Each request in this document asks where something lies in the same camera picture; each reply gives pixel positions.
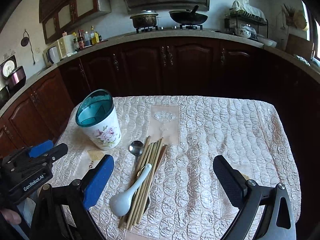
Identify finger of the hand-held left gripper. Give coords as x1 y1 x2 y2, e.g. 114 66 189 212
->
39 143 68 165
27 140 54 158

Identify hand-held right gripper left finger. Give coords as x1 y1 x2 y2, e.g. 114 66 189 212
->
30 154 115 240

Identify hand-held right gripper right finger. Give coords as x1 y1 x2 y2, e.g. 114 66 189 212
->
212 155 297 240

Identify white ceramic spoon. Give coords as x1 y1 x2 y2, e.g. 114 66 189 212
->
109 164 152 217

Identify teal plastic holder cup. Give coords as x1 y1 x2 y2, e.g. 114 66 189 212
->
75 89 122 151

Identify metal spoon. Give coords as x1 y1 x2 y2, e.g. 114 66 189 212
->
129 141 144 166

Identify bundle of bamboo chopsticks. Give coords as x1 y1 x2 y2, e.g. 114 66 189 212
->
119 135 167 231

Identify person's left forearm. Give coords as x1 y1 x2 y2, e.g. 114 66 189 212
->
0 209 22 225

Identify cream quilted tablecloth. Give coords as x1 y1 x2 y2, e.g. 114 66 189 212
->
51 95 302 240

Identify pink metal rice cooker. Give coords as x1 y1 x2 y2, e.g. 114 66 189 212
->
6 66 27 90

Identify white dial kitchen scale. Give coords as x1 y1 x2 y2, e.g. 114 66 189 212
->
0 55 17 78

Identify white electric kettle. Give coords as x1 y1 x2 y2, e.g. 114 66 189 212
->
46 46 61 64

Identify cream microwave oven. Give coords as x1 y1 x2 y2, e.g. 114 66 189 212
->
43 38 67 68

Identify white cylindrical container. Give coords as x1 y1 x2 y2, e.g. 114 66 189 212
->
62 31 76 55

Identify yellow cooking oil bottle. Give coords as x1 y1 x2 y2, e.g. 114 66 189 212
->
90 26 100 45

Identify wooden base kitchen cabinet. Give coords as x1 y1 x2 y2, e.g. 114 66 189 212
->
0 39 320 160

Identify grey stone kitchen countertop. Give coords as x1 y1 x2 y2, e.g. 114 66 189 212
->
0 29 320 120

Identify green patterned cloth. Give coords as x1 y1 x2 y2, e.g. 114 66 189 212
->
294 54 310 67

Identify plain white bowl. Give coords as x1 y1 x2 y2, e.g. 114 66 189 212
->
257 37 277 48

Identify patterned ceramic bowl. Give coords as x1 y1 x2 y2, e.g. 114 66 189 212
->
234 27 252 39

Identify wooden cutting board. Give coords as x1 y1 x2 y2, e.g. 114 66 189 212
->
285 34 315 60

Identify scorched cooking pot with lid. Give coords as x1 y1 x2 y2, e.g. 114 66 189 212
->
129 10 159 29

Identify gas stove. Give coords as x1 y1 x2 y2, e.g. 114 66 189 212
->
135 24 204 33

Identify black wok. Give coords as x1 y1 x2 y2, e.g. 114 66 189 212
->
169 5 209 26

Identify window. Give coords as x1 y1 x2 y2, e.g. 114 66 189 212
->
301 0 320 60

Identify yellow woven strainer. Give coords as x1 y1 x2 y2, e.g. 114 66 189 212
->
294 10 308 32

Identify black round wall-hung object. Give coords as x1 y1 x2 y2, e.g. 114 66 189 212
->
20 30 36 65

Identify wooden wall cabinet glass doors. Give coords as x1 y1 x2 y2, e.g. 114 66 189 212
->
39 0 112 44

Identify black wire dish rack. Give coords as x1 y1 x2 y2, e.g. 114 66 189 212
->
224 0 269 42

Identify wall utensil basket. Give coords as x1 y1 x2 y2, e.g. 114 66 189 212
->
283 4 297 27

